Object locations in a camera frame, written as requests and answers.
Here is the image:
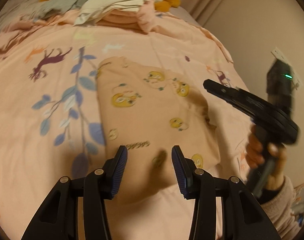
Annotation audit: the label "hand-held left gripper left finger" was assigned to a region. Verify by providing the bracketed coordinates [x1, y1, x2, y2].
[21, 145, 129, 240]

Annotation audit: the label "white power strip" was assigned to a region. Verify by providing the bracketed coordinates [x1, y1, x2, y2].
[271, 47, 301, 89]

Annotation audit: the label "folded peach clothes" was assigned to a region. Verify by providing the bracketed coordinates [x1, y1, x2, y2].
[96, 10, 145, 30]

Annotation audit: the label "pink animal print blanket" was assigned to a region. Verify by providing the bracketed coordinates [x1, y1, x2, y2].
[0, 5, 304, 240]

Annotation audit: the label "person's right hand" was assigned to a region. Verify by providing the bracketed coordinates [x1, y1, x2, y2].
[245, 126, 288, 193]

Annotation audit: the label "crumpled pink garment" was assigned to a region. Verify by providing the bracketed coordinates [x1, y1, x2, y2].
[0, 11, 72, 55]

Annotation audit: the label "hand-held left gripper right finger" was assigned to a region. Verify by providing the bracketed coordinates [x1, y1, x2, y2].
[171, 145, 281, 240]

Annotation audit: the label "white garment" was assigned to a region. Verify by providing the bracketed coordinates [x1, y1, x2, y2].
[73, 0, 170, 27]

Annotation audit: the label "person's right forearm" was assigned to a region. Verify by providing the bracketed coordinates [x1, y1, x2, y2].
[258, 175, 303, 240]

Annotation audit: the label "light pink garment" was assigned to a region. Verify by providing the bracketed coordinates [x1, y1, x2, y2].
[137, 0, 160, 33]

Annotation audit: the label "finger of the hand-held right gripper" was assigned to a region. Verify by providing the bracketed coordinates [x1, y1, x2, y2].
[203, 79, 258, 117]

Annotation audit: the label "pink cartoon print shirt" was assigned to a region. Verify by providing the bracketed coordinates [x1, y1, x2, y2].
[96, 57, 221, 200]

